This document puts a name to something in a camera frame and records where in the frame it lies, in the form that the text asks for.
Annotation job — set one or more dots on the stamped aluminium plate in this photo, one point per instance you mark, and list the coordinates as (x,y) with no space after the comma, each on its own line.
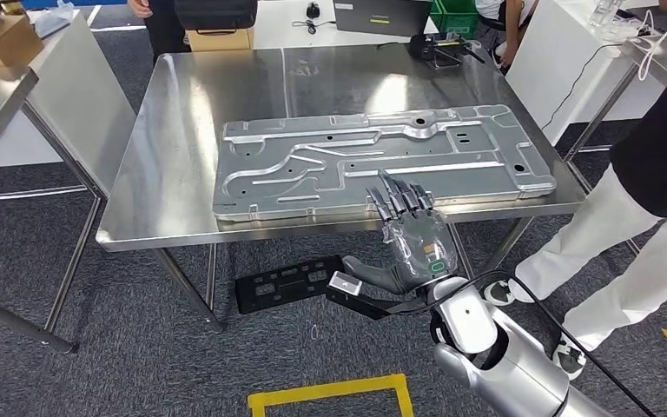
(310,187)

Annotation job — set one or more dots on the steel workbench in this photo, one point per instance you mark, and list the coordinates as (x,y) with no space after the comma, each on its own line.
(184,144)

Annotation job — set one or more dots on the green plastic crate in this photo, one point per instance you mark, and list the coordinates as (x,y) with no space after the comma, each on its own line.
(454,20)

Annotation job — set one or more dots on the clear plastic bag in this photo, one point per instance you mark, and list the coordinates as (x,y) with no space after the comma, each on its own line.
(51,20)

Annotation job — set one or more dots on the white desk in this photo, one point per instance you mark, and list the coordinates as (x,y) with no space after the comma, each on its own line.
(276,33)

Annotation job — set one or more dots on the black device with antennas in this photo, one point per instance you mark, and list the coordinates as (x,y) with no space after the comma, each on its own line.
(425,49)

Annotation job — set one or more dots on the grey laptop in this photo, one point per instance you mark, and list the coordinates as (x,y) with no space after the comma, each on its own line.
(379,17)

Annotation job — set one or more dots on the person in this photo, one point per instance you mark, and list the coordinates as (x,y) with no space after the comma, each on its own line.
(627,230)
(164,29)
(509,34)

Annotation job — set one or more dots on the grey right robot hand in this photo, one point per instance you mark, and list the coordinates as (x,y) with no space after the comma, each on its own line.
(420,247)

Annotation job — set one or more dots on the black plastic panel part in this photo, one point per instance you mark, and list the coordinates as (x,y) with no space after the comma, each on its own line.
(247,299)

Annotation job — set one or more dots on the black computer mouse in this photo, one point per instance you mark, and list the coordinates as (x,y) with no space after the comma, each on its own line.
(313,10)

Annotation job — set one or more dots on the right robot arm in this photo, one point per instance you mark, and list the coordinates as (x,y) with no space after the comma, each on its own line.
(500,368)

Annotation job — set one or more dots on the black carry case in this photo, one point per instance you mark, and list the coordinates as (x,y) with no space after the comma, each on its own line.
(212,14)

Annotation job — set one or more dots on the clear plastic item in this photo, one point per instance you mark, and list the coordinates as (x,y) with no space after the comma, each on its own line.
(604,11)

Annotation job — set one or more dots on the white floor tape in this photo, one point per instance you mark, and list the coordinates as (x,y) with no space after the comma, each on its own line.
(115,27)

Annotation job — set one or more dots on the white table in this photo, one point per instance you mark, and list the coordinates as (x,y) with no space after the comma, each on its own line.
(552,69)
(80,103)

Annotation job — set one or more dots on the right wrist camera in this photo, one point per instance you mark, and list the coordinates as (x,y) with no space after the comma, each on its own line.
(345,283)

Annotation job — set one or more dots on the brown cardboard box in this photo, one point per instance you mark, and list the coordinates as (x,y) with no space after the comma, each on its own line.
(0,43)
(218,40)

